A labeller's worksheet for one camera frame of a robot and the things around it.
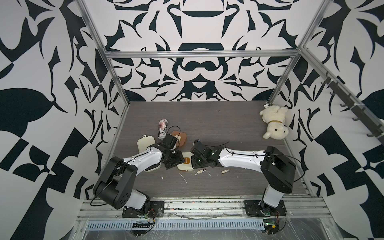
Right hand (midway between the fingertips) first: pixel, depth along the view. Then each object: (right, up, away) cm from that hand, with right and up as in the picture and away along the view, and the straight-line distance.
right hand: (191, 161), depth 86 cm
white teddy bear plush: (+56, +26, +15) cm, 63 cm away
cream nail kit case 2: (-30, +9, +7) cm, 32 cm away
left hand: (-6, 0, +3) cm, 7 cm away
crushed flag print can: (-19, +18, +13) cm, 29 cm away
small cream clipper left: (+5, -6, 0) cm, 8 cm away
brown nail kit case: (-7, +12, +12) cm, 19 cm away
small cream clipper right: (+19, -6, 0) cm, 20 cm away
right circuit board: (+37, -26, -15) cm, 48 cm away
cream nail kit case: (-2, -2, 0) cm, 3 cm away
